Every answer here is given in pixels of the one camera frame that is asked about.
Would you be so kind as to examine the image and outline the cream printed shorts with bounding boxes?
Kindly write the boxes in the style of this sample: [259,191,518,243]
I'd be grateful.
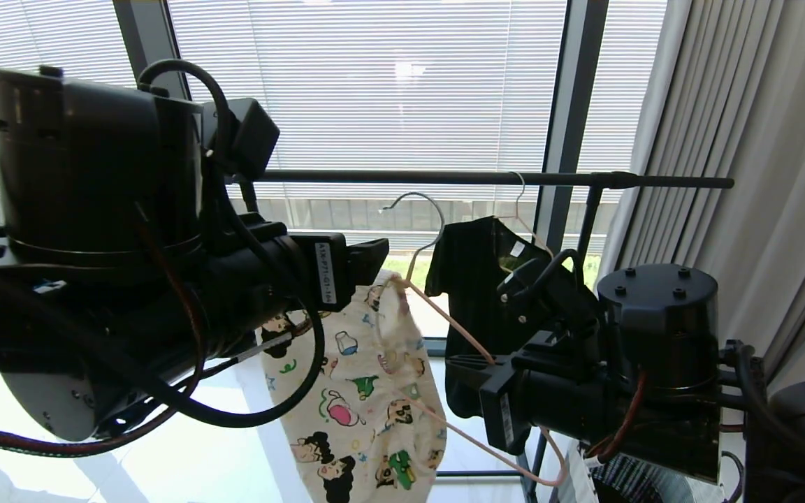
[261,269,447,503]

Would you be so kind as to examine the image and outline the black cable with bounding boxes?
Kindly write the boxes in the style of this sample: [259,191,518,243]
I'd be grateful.
[541,248,585,298]
[136,59,326,430]

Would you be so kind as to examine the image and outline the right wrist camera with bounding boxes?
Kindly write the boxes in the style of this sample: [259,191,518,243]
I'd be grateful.
[497,248,602,333]

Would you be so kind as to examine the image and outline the black short-sleeved shirt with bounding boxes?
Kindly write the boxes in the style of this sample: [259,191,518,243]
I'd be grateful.
[425,217,585,418]

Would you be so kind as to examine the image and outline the white laundry basket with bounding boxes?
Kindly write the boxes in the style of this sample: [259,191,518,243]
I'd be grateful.
[556,447,714,503]

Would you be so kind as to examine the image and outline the beige curtain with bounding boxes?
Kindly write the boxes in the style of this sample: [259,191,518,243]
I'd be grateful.
[595,0,805,392]

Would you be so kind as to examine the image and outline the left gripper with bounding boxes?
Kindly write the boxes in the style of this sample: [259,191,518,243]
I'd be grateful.
[200,222,391,364]

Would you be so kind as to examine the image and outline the pink clothes hanger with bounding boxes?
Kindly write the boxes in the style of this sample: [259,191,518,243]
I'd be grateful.
[380,192,570,488]
[495,171,556,275]

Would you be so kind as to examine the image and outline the black clothes rack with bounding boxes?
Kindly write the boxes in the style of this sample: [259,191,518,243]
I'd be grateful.
[231,170,735,503]

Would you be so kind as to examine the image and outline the window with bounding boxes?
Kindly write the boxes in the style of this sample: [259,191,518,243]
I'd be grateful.
[0,0,669,336]

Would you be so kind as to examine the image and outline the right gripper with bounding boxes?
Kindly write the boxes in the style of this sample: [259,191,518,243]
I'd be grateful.
[444,348,609,456]

